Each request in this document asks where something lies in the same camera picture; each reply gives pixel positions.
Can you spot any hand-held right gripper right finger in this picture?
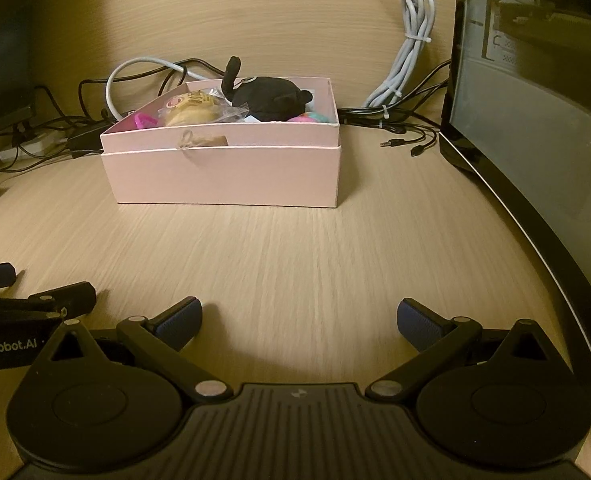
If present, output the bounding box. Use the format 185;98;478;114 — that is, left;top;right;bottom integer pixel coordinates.
365;297;551;404

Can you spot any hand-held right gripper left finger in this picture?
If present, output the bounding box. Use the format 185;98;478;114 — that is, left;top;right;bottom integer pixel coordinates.
49;297;231;404

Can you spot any pink cardboard box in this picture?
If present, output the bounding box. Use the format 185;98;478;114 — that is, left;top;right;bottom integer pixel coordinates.
99;76;343;208

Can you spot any yellow toy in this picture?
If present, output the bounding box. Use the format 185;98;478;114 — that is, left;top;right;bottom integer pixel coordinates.
158;87;248;127

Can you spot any black plush toy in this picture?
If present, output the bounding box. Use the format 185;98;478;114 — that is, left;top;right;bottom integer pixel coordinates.
220;56;313;123

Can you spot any white power strip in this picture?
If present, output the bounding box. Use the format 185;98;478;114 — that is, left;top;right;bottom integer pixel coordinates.
0;131;72;162

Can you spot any black power adapter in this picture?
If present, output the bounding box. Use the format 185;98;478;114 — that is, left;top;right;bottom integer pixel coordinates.
68;122;108;159

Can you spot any black monitor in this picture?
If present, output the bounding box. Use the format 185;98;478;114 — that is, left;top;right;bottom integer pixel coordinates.
0;5;35;141

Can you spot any teal and pink small toy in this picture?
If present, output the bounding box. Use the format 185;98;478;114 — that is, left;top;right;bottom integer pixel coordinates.
286;111;330;124

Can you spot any black small plug cable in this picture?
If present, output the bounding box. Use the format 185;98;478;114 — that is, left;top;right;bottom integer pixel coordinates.
409;132;443;159

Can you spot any black audio jack cable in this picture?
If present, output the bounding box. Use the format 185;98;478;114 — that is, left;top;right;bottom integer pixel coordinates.
379;127;443;149

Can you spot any thick black cable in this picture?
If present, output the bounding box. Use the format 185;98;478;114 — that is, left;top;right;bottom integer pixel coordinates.
78;57;453;128

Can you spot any grey cable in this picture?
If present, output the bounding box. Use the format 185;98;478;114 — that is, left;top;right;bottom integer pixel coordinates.
106;0;436;121

